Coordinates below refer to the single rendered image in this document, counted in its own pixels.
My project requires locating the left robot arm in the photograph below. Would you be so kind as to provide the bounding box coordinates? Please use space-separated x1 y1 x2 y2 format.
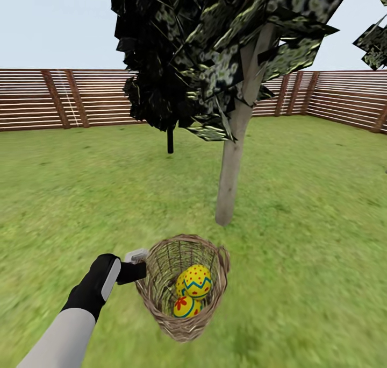
15 248 149 368

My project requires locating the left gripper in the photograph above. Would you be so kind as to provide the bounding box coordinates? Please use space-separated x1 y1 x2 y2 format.
118 262 147 285

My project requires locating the wicker basket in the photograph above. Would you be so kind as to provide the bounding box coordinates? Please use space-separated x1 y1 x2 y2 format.
134 234 231 344

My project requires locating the easter egg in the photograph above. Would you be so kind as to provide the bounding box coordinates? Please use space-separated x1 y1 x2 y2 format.
173 296 206 317
175 271 187 297
183 263 212 300

